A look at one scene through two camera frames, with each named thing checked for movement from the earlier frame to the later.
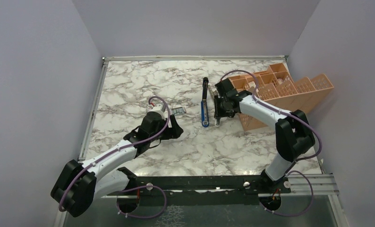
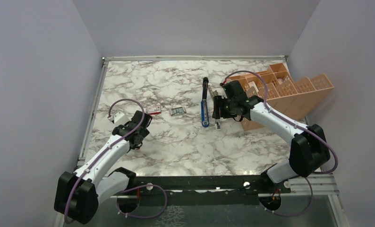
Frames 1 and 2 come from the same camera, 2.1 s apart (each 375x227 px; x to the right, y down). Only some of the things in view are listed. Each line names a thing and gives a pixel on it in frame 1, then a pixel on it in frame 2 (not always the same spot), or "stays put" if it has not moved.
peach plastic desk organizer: x=276 y=87 stays put
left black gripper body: x=167 y=134 -> x=146 y=132
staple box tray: x=178 y=110 stays put
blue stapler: x=204 y=110 stays put
